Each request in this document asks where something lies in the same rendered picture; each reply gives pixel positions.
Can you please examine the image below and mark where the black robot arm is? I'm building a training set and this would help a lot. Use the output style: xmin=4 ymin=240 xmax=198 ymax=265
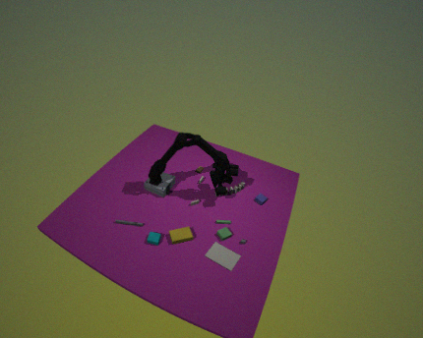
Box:
xmin=149 ymin=133 xmax=239 ymax=186

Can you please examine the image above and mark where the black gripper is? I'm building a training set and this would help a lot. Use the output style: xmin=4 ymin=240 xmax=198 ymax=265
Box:
xmin=210 ymin=170 xmax=227 ymax=196

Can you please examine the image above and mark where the teal rectangular block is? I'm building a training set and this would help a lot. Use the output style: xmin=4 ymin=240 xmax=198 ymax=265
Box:
xmin=147 ymin=232 xmax=161 ymax=245

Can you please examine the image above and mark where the blue rectangular block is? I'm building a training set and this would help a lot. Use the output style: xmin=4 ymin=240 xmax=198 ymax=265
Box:
xmin=254 ymin=194 xmax=267 ymax=205

